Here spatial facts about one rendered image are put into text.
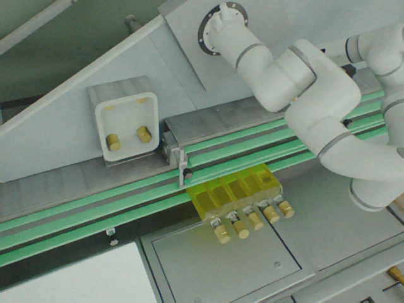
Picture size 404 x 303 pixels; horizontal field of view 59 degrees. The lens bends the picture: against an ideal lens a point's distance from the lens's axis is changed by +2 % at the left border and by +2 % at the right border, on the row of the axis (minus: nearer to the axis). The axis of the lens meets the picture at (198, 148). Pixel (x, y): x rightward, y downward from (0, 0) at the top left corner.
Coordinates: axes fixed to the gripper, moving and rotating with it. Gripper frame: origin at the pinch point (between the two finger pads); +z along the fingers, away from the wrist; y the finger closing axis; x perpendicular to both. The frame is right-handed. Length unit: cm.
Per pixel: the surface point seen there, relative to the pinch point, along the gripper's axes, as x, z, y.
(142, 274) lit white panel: 69, 33, 34
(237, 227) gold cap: 52, 11, 16
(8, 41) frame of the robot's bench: -9, 84, 68
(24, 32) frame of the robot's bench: -13, 80, 64
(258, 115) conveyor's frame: 15.3, 15.7, 3.1
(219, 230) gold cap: 54, 15, 20
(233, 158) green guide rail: 30.7, 20.9, 9.2
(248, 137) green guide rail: 24.1, 14.9, 8.7
